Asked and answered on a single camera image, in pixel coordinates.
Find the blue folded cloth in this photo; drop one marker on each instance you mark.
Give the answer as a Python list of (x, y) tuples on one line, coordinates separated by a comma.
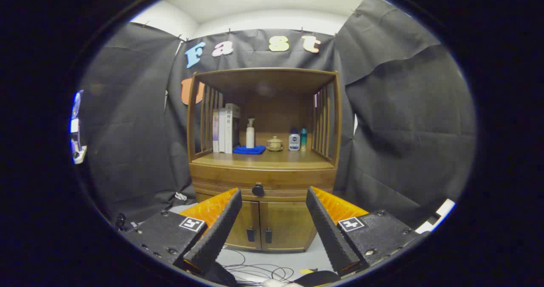
[(249, 150)]

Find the beige lidded teacup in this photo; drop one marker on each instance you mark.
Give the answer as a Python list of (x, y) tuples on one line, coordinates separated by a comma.
[(274, 143)]

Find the lilac book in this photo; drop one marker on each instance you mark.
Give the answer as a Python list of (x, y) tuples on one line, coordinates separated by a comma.
[(215, 129)]

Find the wooden drawer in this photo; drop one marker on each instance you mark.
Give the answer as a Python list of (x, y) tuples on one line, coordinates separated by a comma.
[(289, 178)]

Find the white pump bottle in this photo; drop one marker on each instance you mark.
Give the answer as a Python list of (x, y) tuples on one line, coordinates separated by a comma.
[(250, 138)]

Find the grey and white book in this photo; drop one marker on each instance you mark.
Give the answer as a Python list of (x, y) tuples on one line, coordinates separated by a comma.
[(229, 127)]

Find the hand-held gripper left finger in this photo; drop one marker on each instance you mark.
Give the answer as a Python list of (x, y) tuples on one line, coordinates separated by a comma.
[(219, 231)]

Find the white bottle with blue cap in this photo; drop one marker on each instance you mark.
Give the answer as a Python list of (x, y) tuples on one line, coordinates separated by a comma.
[(294, 142)]

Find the black backdrop cloth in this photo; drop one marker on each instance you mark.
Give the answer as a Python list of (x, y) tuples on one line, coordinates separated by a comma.
[(127, 129)]

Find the wooden countertop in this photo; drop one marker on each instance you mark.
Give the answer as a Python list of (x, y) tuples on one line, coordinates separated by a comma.
[(289, 158)]

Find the black drawer knob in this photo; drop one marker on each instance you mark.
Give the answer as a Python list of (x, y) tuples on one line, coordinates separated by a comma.
[(258, 189)]

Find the wooden cabinet door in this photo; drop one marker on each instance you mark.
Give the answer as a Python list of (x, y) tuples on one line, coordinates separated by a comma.
[(248, 217), (287, 221)]

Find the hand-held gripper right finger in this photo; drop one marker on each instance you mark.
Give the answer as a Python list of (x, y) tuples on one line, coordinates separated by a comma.
[(329, 231)]

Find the wooden cabinet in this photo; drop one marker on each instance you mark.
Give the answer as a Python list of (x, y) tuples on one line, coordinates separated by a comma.
[(263, 80)]

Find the teal bottle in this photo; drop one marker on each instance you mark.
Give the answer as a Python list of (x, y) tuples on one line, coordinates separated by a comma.
[(303, 140)]

